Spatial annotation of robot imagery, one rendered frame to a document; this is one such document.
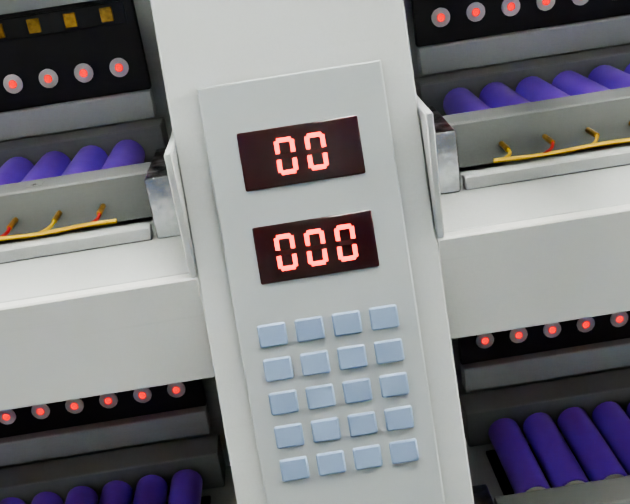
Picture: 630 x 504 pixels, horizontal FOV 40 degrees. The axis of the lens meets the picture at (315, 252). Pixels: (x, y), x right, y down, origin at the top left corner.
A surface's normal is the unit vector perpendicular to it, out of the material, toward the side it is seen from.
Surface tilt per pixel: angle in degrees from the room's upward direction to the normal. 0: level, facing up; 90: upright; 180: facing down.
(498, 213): 16
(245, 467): 90
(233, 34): 90
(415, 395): 90
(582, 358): 106
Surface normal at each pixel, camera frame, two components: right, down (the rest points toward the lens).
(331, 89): 0.03, 0.11
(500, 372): 0.07, 0.37
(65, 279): -0.14, -0.91
